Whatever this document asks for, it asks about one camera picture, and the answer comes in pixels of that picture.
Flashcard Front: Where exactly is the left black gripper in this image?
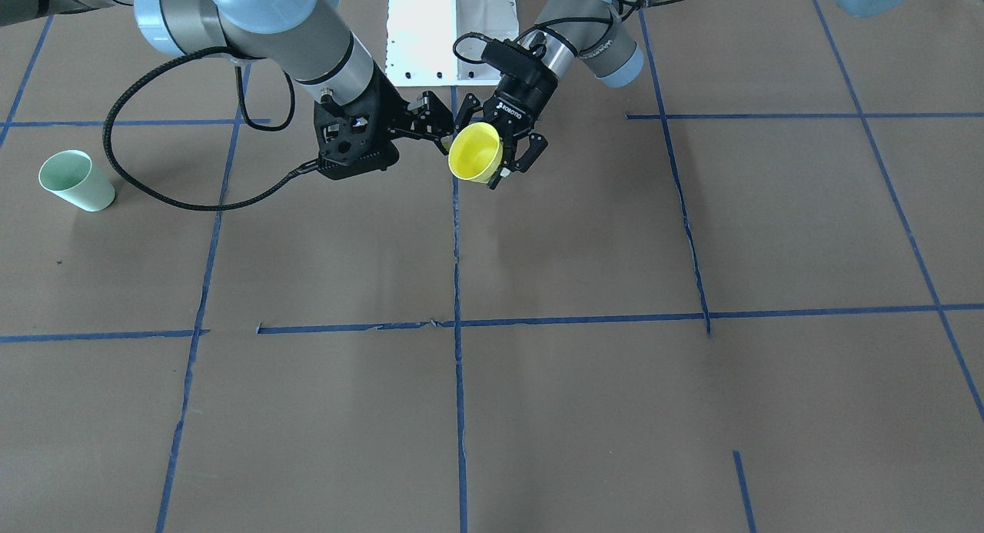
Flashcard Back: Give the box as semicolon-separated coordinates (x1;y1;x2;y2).
452;50;559;190

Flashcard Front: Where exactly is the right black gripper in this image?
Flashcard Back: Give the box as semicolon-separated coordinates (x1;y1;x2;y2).
355;65;454;155

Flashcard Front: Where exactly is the yellow plastic cup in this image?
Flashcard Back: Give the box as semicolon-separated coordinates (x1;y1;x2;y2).
447;122;505;184

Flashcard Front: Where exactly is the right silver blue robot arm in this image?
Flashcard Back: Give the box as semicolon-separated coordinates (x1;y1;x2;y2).
1;0;453;166

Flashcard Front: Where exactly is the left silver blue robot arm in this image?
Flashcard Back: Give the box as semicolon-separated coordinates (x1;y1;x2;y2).
447;0;688;188

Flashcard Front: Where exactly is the green plastic cup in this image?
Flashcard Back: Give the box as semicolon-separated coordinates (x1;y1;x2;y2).
38;150;116;213

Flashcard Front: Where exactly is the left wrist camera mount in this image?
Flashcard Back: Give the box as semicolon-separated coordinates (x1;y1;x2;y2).
479;38;532;76

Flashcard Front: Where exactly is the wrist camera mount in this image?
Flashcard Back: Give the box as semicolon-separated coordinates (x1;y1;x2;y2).
314;94;400;180
479;38;532;76

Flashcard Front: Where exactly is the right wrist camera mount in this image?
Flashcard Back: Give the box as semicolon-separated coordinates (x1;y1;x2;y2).
314;94;400;180

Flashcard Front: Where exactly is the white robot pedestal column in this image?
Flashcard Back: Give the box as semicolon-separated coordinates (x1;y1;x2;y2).
384;0;519;88

